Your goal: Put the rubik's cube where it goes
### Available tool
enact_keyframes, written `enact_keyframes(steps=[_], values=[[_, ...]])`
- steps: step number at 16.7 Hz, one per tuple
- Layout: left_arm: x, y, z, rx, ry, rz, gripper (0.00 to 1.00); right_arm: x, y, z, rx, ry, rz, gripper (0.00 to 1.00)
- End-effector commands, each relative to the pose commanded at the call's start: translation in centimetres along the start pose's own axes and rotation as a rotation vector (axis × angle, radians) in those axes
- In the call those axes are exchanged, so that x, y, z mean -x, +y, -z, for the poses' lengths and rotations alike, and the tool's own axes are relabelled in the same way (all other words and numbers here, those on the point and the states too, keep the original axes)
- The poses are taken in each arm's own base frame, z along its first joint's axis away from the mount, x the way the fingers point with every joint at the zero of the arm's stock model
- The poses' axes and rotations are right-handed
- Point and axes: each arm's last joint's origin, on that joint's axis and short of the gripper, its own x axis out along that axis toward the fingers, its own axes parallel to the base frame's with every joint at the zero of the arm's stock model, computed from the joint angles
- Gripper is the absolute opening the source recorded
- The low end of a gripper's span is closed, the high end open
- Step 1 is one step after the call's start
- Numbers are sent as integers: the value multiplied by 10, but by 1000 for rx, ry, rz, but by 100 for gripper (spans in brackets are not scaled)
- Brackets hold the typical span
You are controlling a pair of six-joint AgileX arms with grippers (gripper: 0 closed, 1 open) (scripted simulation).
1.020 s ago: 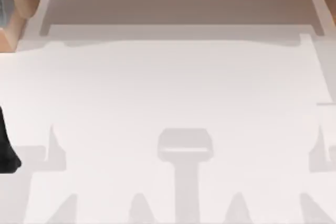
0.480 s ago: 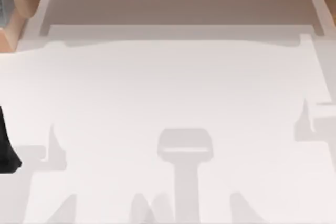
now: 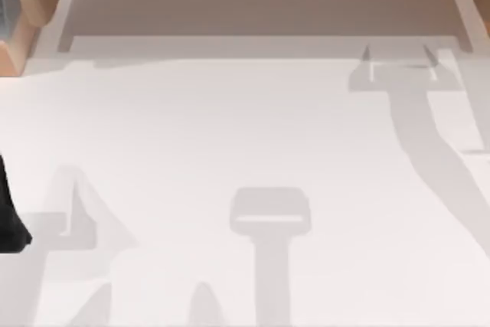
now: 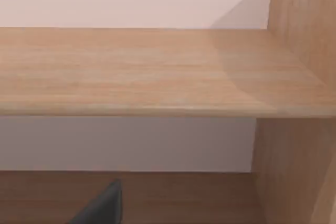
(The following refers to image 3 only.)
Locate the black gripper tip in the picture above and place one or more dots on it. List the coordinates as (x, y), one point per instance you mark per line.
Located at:
(10, 223)

